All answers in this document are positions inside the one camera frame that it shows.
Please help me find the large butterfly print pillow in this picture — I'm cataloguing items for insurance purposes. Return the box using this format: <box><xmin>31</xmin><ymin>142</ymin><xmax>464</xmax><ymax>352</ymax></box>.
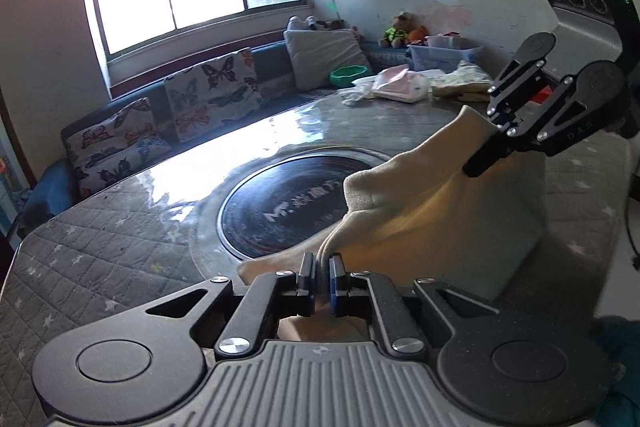
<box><xmin>164</xmin><ymin>48</ymin><xmax>266</xmax><ymax>142</ymax></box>

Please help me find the teal cloth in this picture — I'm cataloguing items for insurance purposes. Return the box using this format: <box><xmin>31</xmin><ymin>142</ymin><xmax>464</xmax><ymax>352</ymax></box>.
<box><xmin>587</xmin><ymin>314</ymin><xmax>640</xmax><ymax>427</ymax></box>

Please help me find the black cable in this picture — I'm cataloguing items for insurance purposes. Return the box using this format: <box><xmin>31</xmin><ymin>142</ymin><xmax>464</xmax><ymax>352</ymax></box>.
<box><xmin>620</xmin><ymin>127</ymin><xmax>640</xmax><ymax>270</ymax></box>

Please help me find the yellow folded cloth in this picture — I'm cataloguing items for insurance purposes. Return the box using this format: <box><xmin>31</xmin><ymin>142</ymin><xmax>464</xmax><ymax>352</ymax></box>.
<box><xmin>431</xmin><ymin>61</ymin><xmax>496</xmax><ymax>104</ymax></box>

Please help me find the small butterfly print pillow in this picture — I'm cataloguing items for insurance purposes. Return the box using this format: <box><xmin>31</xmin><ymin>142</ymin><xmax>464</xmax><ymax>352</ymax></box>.
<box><xmin>72</xmin><ymin>137</ymin><xmax>173</xmax><ymax>198</ymax></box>

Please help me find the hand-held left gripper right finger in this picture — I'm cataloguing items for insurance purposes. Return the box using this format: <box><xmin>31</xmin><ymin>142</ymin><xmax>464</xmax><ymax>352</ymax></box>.
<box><xmin>327</xmin><ymin>253</ymin><xmax>501</xmax><ymax>353</ymax></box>

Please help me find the white plastic bag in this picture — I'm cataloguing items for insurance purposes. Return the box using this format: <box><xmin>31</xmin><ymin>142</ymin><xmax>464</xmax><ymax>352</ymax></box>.
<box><xmin>372</xmin><ymin>66</ymin><xmax>431</xmax><ymax>104</ymax></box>

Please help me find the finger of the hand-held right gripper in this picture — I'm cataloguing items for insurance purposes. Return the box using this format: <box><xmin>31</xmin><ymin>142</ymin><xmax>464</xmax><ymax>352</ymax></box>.
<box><xmin>462</xmin><ymin>79</ymin><xmax>616</xmax><ymax>178</ymax></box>
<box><xmin>487</xmin><ymin>49</ymin><xmax>548</xmax><ymax>125</ymax></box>

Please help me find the green bowl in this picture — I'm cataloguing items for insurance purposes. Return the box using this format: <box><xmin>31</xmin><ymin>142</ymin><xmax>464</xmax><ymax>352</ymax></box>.
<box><xmin>330</xmin><ymin>65</ymin><xmax>373</xmax><ymax>88</ymax></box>

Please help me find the grey cushion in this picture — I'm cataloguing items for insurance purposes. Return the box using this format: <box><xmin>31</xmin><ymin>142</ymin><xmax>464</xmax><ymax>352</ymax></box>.
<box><xmin>283</xmin><ymin>28</ymin><xmax>373</xmax><ymax>94</ymax></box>

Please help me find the medium butterfly print pillow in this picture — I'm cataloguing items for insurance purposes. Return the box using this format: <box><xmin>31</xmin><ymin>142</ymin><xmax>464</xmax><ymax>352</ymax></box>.
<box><xmin>62</xmin><ymin>98</ymin><xmax>161</xmax><ymax>165</ymax></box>

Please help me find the clear plastic storage box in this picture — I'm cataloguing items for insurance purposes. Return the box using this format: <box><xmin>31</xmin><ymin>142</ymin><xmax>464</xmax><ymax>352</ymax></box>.
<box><xmin>407</xmin><ymin>34</ymin><xmax>485</xmax><ymax>72</ymax></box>

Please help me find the blue sofa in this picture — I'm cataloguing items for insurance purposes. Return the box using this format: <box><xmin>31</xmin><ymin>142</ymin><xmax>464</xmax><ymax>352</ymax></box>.
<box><xmin>20</xmin><ymin>39</ymin><xmax>486</xmax><ymax>238</ymax></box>

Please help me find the black round table inset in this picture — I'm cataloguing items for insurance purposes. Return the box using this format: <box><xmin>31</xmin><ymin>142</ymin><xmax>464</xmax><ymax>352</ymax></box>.
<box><xmin>217</xmin><ymin>152</ymin><xmax>391</xmax><ymax>260</ymax></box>

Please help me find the teddy bear with green vest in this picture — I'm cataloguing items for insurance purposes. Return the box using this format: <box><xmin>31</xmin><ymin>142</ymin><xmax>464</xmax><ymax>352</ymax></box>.
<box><xmin>378</xmin><ymin>12</ymin><xmax>416</xmax><ymax>49</ymax></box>

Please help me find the cream garment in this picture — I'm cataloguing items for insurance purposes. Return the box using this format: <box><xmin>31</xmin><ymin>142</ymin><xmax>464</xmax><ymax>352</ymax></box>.
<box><xmin>237</xmin><ymin>105</ymin><xmax>546</xmax><ymax>343</ymax></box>

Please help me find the clear crumpled plastic bag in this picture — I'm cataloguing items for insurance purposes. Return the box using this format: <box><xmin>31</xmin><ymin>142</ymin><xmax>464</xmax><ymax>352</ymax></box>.
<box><xmin>337</xmin><ymin>77</ymin><xmax>386</xmax><ymax>106</ymax></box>

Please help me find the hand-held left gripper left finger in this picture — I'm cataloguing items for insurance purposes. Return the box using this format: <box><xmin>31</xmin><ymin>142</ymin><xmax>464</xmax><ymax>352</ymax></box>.
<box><xmin>145</xmin><ymin>252</ymin><xmax>317</xmax><ymax>356</ymax></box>

